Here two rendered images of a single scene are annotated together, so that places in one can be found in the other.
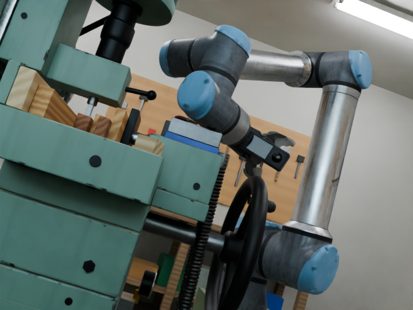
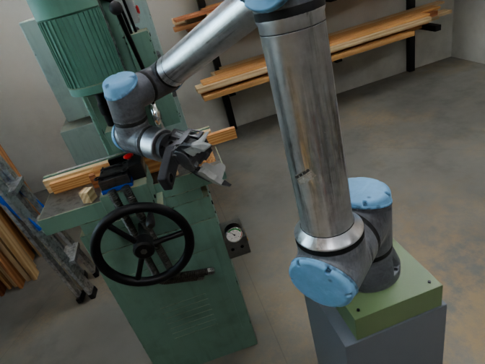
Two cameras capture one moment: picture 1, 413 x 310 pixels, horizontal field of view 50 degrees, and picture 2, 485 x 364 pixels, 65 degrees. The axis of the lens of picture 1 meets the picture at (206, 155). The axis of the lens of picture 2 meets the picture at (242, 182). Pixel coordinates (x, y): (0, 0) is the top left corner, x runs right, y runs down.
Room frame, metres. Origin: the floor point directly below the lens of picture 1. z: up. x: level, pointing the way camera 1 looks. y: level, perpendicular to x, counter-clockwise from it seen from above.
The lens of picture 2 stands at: (1.15, -0.99, 1.45)
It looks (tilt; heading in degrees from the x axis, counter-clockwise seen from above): 30 degrees down; 89
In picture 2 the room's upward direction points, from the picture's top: 15 degrees counter-clockwise
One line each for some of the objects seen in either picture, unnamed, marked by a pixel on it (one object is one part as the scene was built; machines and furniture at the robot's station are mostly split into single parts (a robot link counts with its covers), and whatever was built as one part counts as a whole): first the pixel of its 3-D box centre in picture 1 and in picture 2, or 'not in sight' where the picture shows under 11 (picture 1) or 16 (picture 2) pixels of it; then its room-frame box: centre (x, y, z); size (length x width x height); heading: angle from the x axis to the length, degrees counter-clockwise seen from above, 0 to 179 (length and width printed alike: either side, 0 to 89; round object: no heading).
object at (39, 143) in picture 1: (126, 180); (135, 191); (0.82, 0.13, 0.87); 0.61 x 0.30 x 0.06; 4
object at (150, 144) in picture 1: (147, 151); (88, 195); (0.68, 0.09, 0.92); 0.03 x 0.03 x 0.04; 70
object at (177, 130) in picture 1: (190, 136); (122, 171); (0.83, 0.04, 0.99); 0.13 x 0.11 x 0.06; 4
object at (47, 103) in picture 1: (83, 140); (146, 159); (0.86, 0.24, 0.92); 0.66 x 0.02 x 0.04; 4
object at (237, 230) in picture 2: (144, 286); (234, 234); (1.09, 0.05, 0.65); 0.06 x 0.04 x 0.08; 4
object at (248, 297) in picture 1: (240, 288); (363, 253); (1.43, -0.23, 0.68); 0.19 x 0.19 x 0.10
